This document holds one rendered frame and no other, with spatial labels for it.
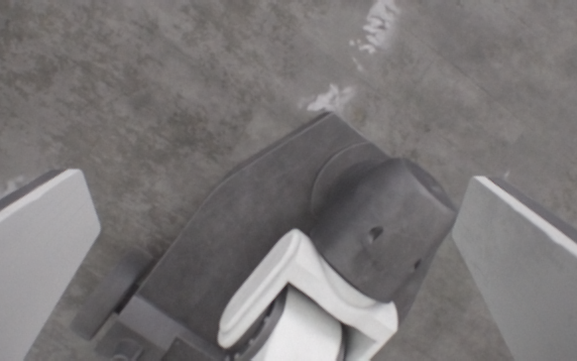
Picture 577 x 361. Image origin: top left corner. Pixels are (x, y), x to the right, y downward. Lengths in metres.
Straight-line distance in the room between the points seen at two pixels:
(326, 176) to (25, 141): 0.66
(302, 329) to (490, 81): 0.67
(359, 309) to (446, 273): 0.48
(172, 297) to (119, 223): 0.25
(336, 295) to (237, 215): 0.23
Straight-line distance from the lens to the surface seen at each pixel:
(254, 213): 0.59
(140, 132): 0.79
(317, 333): 0.51
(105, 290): 0.70
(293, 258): 0.45
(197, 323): 0.70
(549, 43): 0.98
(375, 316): 0.50
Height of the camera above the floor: 0.73
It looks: 78 degrees down
